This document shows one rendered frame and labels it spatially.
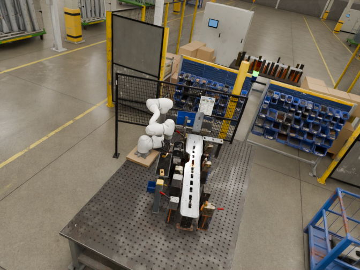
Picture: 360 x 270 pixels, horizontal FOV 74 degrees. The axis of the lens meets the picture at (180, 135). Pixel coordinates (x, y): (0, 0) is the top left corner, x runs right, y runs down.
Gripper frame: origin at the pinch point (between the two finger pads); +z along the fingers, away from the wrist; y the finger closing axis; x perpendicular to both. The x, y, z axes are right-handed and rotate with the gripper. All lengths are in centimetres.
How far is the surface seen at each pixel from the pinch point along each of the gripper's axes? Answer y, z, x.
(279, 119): 125, 31, 237
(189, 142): 10, 23, 64
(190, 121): -4, 14, 98
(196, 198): 50, 24, -22
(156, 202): 12, 36, -38
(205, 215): 64, 28, -33
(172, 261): 51, 55, -76
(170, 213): 31, 37, -42
